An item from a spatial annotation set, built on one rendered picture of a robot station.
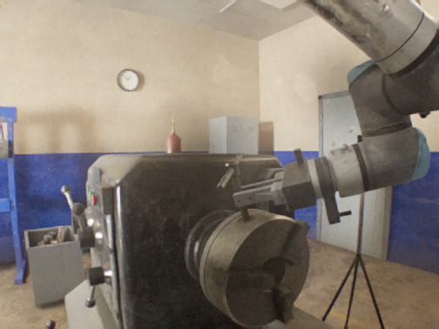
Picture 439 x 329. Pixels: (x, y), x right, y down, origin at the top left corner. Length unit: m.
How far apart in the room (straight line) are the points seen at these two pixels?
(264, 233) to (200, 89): 4.10
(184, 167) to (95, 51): 3.59
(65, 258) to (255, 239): 2.30
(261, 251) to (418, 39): 0.44
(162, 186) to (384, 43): 0.52
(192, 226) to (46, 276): 2.16
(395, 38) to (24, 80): 3.92
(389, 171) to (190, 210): 0.45
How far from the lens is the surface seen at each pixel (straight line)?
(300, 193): 0.48
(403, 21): 0.37
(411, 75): 0.39
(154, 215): 0.67
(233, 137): 4.16
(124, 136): 4.03
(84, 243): 0.84
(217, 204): 0.74
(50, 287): 2.80
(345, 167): 0.50
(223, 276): 0.54
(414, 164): 0.52
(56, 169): 3.91
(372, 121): 0.51
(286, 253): 0.61
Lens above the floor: 1.35
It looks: 3 degrees down
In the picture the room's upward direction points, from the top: straight up
